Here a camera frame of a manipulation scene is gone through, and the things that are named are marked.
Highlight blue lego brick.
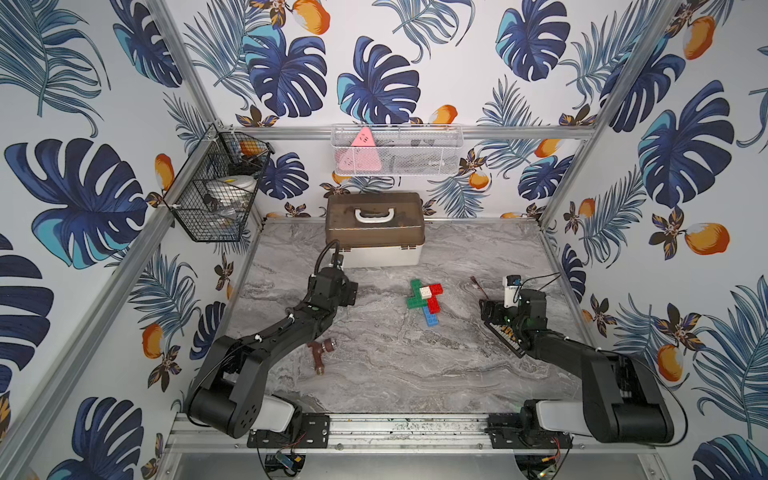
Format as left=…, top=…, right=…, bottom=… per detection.
left=422, top=306, right=439, bottom=327

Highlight green lego brick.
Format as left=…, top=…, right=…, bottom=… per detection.
left=410, top=279, right=422, bottom=296
left=406, top=297, right=428, bottom=309

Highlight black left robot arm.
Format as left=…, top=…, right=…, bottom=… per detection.
left=184, top=240, right=358, bottom=438

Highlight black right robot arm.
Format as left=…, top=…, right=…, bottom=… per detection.
left=479, top=289, right=675, bottom=444

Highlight brown lidded storage box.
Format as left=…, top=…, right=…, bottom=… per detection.
left=325, top=192, right=425, bottom=269

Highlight pink triangle card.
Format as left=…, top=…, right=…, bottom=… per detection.
left=336, top=127, right=383, bottom=174

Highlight white object in basket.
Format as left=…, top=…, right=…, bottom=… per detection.
left=203, top=175, right=257, bottom=209

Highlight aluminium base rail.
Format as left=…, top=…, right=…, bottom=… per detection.
left=166, top=414, right=654, bottom=455

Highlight white mesh wall basket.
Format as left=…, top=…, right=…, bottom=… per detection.
left=330, top=124, right=464, bottom=177

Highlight black wire basket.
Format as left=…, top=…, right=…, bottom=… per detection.
left=162, top=125, right=274, bottom=243

